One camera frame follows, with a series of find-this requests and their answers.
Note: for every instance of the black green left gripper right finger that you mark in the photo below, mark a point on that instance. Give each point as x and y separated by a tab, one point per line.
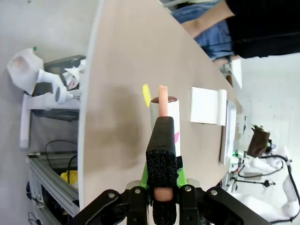
206	206

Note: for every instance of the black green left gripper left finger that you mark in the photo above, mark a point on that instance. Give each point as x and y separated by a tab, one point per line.
112	206

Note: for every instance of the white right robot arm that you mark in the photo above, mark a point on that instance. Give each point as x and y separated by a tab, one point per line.
287	187

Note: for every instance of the person's bare forearm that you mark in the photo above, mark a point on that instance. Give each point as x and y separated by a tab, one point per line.
206	21

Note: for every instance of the yellow plastic object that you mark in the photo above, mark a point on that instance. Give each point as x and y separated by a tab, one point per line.
70	178

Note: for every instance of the magenta paper scrap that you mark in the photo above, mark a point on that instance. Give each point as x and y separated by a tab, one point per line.
177	137

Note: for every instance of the white framed board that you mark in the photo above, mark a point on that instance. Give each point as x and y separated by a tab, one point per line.
228	131

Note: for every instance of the white paper sheet stack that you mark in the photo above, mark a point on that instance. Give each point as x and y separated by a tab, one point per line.
204	105

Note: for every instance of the yellow paper scrap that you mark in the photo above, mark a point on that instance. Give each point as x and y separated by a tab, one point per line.
146	95

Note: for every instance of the white pipe stand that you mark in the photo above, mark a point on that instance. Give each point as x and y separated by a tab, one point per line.
25	117

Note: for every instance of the crumpled white paper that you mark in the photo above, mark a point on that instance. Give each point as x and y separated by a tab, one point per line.
73	75

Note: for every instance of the dark waste bin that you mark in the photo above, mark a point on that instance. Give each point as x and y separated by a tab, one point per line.
54	66

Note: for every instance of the white plastic bag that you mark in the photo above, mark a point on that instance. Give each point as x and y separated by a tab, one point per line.
22	70

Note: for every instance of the person in black shirt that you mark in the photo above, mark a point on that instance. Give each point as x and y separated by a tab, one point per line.
264	28

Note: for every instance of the aluminium profile frame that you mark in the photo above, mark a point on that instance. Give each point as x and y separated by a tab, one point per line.
49	182

